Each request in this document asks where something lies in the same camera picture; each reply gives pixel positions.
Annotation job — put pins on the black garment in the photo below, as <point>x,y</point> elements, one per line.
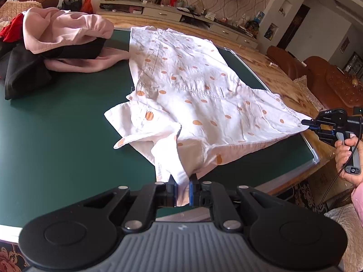
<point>25,76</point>

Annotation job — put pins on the red garment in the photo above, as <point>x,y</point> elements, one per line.
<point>14,28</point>

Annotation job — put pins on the person's right forearm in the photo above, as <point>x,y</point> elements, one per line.
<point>358,198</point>

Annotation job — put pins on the person's right hand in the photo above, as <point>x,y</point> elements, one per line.
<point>341,158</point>

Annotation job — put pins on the brown leather sofa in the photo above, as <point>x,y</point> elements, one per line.
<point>326,76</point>

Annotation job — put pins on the pink garment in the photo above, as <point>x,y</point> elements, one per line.
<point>71,25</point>

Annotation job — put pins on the black mesh basket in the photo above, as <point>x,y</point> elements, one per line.
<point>71,4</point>

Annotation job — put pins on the small framed picture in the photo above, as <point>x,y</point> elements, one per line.
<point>270,31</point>

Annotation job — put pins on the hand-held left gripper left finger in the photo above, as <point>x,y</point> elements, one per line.
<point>173,190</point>

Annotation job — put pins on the dark patterned rug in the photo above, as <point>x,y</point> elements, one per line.
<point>303,192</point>

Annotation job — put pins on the orange plastic bag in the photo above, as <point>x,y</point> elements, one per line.
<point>87,5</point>

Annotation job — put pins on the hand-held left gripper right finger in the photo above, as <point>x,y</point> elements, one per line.
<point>193,190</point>

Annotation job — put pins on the white television cabinet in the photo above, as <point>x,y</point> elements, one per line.
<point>158,11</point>

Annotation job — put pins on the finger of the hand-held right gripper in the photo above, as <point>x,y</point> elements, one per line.
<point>331,116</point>
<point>326,136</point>

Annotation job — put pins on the beige quilted cushion cover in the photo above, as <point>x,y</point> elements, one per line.
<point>11,8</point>

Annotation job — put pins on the white orange-dotted shirt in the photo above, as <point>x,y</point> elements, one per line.
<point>192,90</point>

